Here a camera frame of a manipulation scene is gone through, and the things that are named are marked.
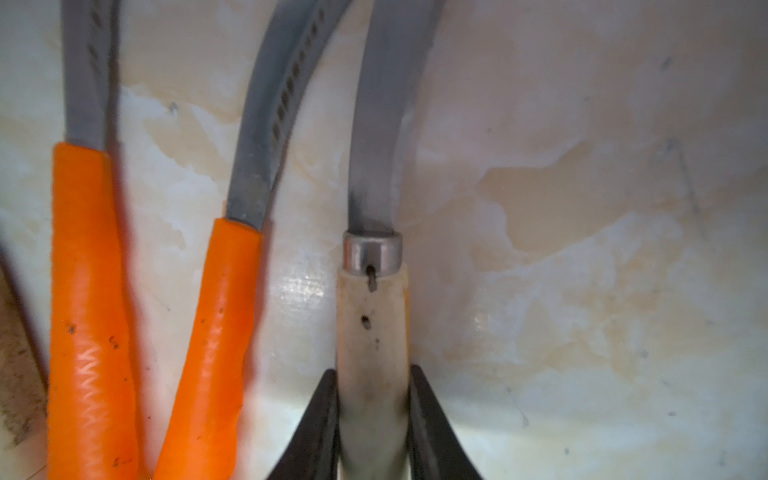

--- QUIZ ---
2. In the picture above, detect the orange handle sickle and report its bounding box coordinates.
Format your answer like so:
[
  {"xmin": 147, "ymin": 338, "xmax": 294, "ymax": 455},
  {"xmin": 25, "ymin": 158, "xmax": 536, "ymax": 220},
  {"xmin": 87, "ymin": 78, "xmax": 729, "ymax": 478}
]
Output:
[
  {"xmin": 154, "ymin": 1, "xmax": 349, "ymax": 479},
  {"xmin": 47, "ymin": 1, "xmax": 140, "ymax": 479}
]

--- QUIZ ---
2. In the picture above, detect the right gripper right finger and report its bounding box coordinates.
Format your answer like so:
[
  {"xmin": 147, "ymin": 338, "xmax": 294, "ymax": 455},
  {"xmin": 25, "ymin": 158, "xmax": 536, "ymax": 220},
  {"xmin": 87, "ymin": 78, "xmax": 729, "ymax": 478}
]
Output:
[{"xmin": 407, "ymin": 365, "xmax": 481, "ymax": 480}]

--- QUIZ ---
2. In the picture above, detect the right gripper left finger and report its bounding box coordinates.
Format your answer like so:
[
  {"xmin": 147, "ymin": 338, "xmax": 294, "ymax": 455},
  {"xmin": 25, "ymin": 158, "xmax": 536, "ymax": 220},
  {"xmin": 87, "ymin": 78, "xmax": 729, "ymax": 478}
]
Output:
[{"xmin": 267, "ymin": 369, "xmax": 340, "ymax": 480}]

